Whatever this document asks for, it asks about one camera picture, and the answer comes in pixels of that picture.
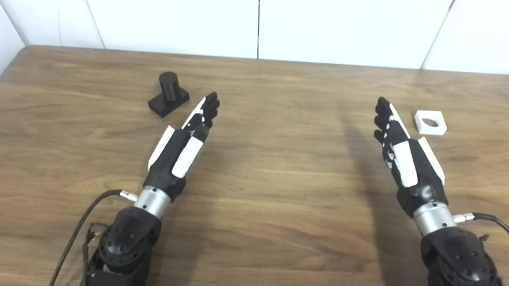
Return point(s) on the black peg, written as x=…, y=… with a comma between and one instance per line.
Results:
x=169, y=89

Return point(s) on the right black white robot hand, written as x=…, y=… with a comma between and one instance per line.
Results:
x=417, y=182

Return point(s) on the white square piece with hole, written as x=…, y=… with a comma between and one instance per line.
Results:
x=436, y=129

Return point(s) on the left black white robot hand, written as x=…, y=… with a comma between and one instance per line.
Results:
x=169, y=161

